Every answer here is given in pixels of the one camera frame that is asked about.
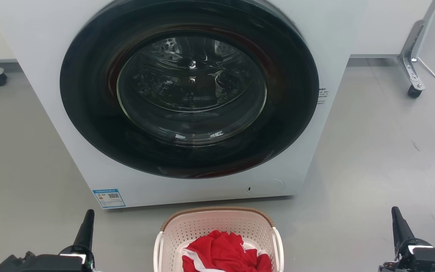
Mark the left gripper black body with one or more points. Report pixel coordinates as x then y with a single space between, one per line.
62 262

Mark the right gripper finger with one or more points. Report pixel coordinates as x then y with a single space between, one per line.
400 230

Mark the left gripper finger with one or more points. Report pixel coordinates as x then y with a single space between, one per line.
86 230

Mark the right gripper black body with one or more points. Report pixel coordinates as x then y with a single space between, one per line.
429 260

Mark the white perforated laundry basket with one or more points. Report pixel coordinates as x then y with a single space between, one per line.
198 226

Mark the blue energy label sticker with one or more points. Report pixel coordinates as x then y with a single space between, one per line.
108 198

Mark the round black washing machine door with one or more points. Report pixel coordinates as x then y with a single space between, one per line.
85 113

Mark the red and white garment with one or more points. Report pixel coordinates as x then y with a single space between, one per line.
225 253

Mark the round white filter cover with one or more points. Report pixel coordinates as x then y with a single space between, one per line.
266 187

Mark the white front-load washing machine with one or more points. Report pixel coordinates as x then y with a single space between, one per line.
40 94

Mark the small black text sticker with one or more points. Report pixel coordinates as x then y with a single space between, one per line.
323 96

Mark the metal stand leg with caster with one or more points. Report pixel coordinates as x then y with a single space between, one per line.
410 56

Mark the left gripper black camera box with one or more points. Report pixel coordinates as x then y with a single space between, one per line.
13 264

